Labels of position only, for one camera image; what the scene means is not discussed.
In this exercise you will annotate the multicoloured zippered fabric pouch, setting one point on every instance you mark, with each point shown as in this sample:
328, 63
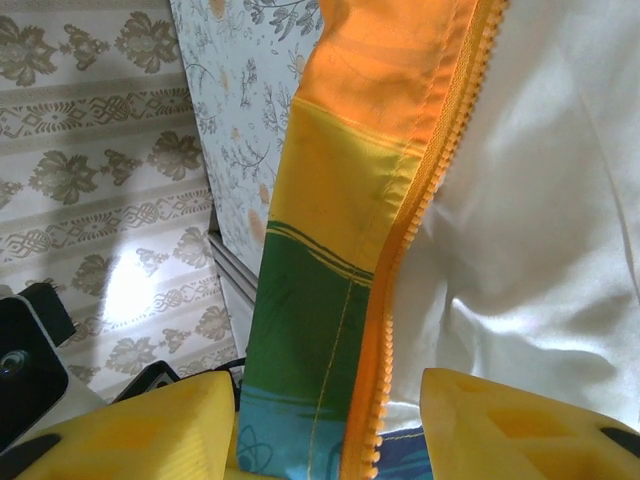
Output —
325, 200

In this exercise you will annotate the floral print table cover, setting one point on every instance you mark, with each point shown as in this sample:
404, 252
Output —
225, 100

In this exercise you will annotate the aluminium frame rail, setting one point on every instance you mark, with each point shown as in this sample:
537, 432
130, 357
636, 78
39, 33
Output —
232, 272

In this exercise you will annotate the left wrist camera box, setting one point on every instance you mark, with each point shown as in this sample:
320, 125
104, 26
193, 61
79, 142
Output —
30, 370

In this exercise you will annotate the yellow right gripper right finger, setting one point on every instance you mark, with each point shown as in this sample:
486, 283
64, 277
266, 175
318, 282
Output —
500, 435

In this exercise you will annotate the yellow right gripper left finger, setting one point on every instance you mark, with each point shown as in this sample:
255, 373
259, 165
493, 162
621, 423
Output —
150, 435

